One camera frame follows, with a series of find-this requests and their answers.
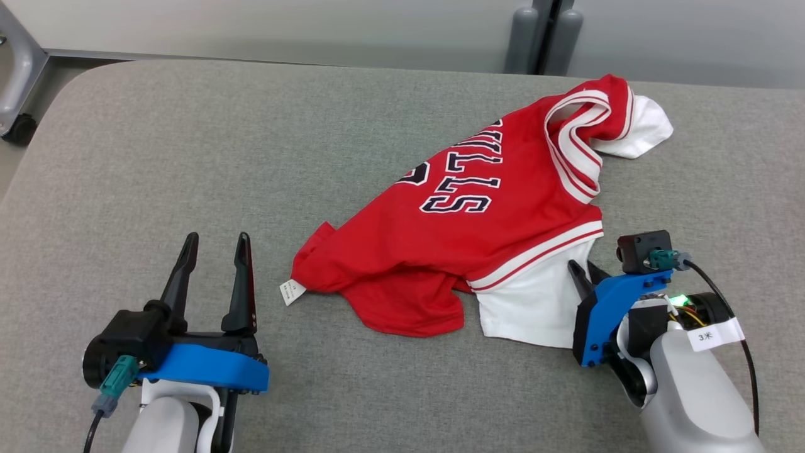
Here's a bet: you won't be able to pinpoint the grey metal frame with caster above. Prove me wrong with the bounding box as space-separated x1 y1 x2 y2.
0 0 134 146

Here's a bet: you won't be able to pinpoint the left black camera cable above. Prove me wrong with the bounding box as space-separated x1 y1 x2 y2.
83 355 138 453

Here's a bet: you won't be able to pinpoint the black camera cable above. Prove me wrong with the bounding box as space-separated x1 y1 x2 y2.
83 355 138 453
649 249 761 436

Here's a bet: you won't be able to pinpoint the grey partition post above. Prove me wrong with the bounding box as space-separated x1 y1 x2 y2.
503 0 585 77

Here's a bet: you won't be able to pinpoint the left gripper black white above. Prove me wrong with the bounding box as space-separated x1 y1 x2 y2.
142 232 257 453

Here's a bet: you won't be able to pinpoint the red basketball jersey white sleeves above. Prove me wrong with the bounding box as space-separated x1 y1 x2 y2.
280 74 674 350

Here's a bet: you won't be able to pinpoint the right black camera cable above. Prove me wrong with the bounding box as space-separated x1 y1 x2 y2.
649 249 761 436

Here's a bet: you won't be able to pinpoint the white paper cable label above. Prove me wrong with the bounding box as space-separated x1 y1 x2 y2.
687 318 747 352

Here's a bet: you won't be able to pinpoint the right blue camera mount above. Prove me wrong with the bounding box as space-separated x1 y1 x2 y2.
573 271 672 368

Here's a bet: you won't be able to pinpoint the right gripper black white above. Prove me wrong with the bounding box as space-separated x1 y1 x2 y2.
568 259 733 406

